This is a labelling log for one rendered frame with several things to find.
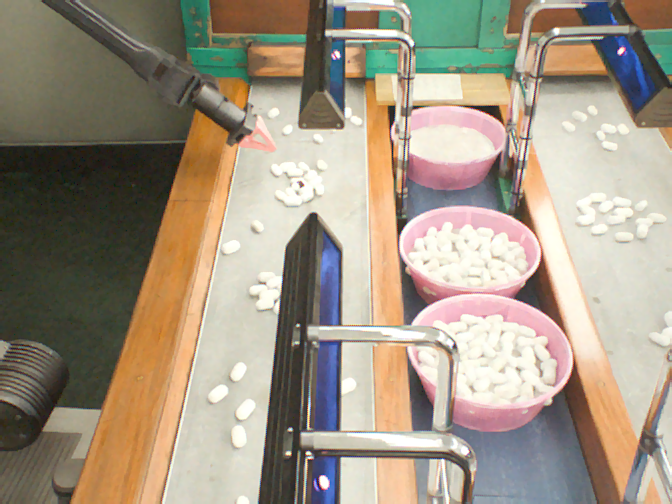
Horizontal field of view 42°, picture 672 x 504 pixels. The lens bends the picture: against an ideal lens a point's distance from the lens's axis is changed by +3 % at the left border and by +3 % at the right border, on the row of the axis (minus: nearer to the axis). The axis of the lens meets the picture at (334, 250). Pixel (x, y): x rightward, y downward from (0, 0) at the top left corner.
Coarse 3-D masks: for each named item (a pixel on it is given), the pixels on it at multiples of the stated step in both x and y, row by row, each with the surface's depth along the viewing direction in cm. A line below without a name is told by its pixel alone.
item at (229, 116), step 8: (224, 96) 179; (224, 104) 177; (232, 104) 179; (248, 104) 183; (216, 112) 177; (224, 112) 177; (232, 112) 178; (240, 112) 179; (248, 112) 180; (216, 120) 178; (224, 120) 178; (232, 120) 178; (240, 120) 179; (224, 128) 180; (232, 128) 179; (240, 128) 177; (248, 128) 177; (232, 136) 178; (232, 144) 179
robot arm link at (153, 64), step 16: (48, 0) 172; (64, 0) 171; (80, 0) 172; (64, 16) 172; (80, 16) 172; (96, 16) 172; (96, 32) 172; (112, 32) 172; (128, 32) 174; (112, 48) 173; (128, 48) 172; (144, 48) 172; (160, 48) 176; (128, 64) 174; (144, 64) 173; (160, 64) 174; (160, 80) 174; (176, 80) 173; (176, 96) 175
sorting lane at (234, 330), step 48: (288, 96) 221; (288, 144) 202; (336, 144) 202; (240, 192) 185; (336, 192) 185; (240, 240) 171; (288, 240) 171; (240, 288) 159; (240, 336) 149; (192, 384) 140; (240, 384) 140; (192, 432) 132; (192, 480) 125; (240, 480) 125
